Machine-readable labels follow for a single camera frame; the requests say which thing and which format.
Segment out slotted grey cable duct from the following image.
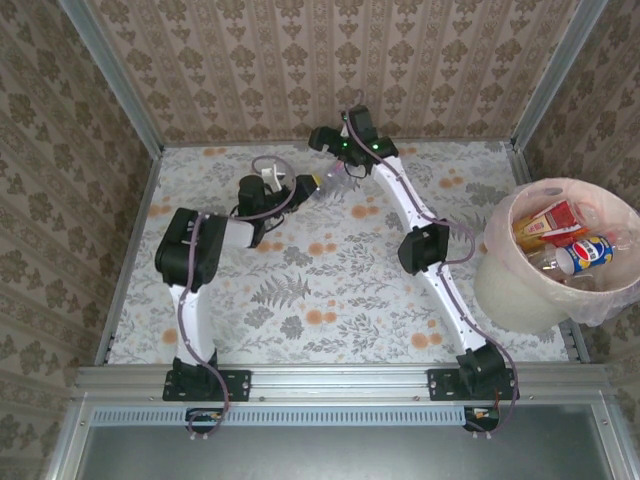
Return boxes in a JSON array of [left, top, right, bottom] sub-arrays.
[[91, 404, 471, 427]]

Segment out beige waste bin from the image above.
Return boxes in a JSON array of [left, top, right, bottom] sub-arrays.
[[487, 177, 640, 329]]

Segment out floral tablecloth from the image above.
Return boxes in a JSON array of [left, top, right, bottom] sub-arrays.
[[107, 141, 571, 366]]

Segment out white waste bin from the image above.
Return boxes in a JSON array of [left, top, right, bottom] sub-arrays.
[[473, 239, 574, 335]]

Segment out red gold label bottle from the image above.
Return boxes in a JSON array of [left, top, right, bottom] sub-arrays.
[[512, 199, 594, 251]]

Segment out aluminium corner post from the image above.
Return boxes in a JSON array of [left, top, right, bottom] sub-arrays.
[[58, 0, 165, 159], [510, 0, 610, 151]]

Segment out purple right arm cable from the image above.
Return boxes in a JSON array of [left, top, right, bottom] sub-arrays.
[[344, 89, 520, 441]]

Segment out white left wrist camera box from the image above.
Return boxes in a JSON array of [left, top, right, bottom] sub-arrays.
[[260, 167, 287, 194]]

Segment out grey metal panel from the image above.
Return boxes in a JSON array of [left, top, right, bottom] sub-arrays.
[[74, 424, 616, 480]]

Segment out blue label cola bottle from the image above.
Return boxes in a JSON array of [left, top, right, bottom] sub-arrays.
[[554, 234, 616, 276]]

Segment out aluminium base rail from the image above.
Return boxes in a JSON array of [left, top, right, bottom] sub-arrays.
[[73, 363, 611, 407]]

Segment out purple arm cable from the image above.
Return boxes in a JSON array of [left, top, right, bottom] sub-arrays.
[[344, 89, 520, 441], [177, 155, 299, 441]]

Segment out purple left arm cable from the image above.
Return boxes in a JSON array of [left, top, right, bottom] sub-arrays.
[[177, 155, 299, 441]]

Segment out green white label bottle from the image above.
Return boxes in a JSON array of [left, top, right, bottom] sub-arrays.
[[527, 244, 565, 275]]

